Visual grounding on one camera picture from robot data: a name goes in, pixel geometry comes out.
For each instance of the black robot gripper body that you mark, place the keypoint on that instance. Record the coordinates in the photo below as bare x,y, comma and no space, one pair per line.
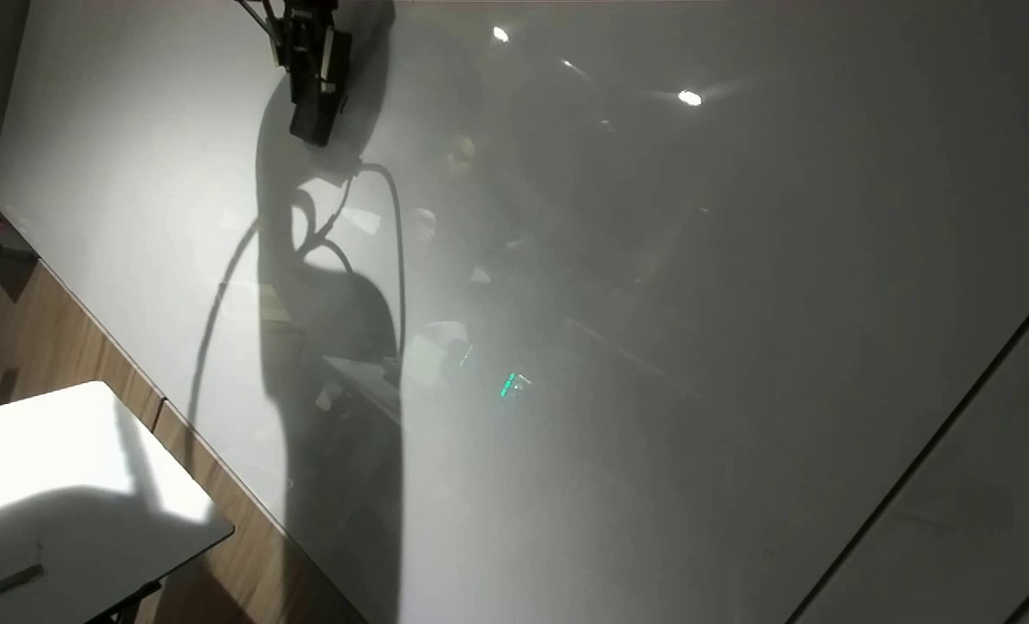
310,16

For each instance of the dark grey whiteboard duster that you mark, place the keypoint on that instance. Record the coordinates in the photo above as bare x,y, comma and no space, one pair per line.
315,84

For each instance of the white glossy whiteboard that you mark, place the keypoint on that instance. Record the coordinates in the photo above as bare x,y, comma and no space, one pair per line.
587,311

